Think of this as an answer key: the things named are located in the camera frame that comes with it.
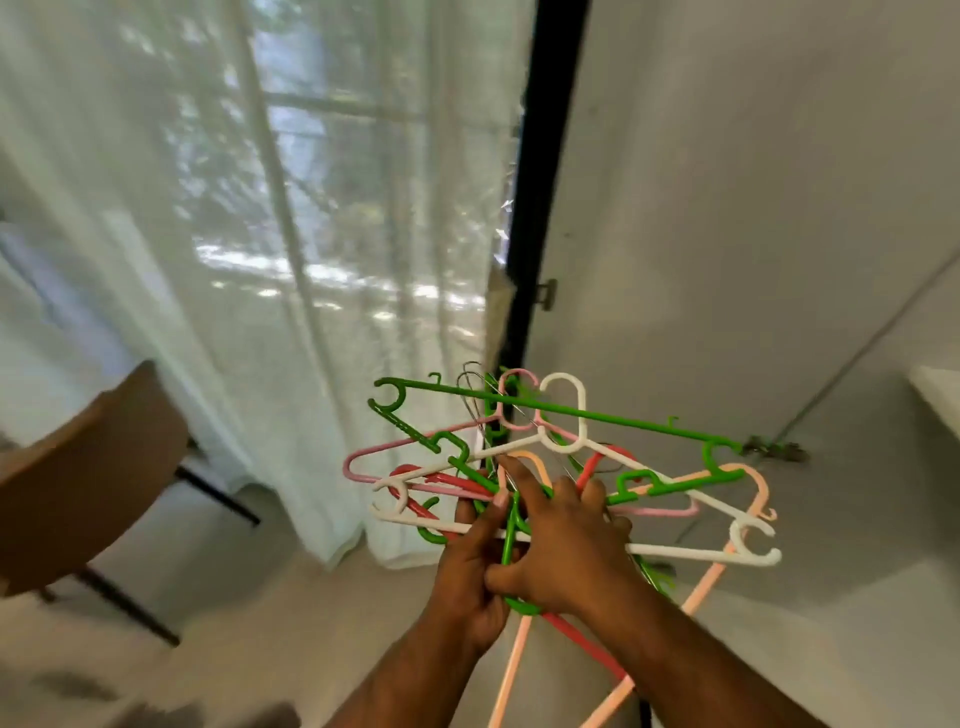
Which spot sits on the person's left hand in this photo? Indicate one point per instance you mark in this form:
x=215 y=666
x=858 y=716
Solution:
x=468 y=593

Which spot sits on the person's right hand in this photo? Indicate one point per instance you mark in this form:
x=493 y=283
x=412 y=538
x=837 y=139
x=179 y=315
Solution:
x=563 y=555

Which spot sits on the pile of coloured plastic hangers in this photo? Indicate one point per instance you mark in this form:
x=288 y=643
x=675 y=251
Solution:
x=600 y=413

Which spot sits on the white wooden wardrobe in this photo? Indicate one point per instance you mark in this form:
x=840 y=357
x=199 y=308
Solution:
x=750 y=195

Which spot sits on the person's left forearm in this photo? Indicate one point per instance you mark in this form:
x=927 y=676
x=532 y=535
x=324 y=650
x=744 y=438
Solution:
x=413 y=683

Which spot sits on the person's right forearm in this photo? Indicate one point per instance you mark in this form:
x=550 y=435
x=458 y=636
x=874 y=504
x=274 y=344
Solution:
x=690 y=668

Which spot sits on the metal door hinge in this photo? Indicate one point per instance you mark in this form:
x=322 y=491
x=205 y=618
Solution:
x=773 y=449

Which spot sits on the brown chair with black legs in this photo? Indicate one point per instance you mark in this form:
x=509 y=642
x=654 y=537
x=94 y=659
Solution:
x=83 y=480

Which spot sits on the sheer white curtain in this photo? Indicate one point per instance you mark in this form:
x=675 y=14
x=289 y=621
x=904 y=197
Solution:
x=270 y=225

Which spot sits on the black window frame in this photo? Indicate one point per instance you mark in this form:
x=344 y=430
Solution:
x=548 y=135

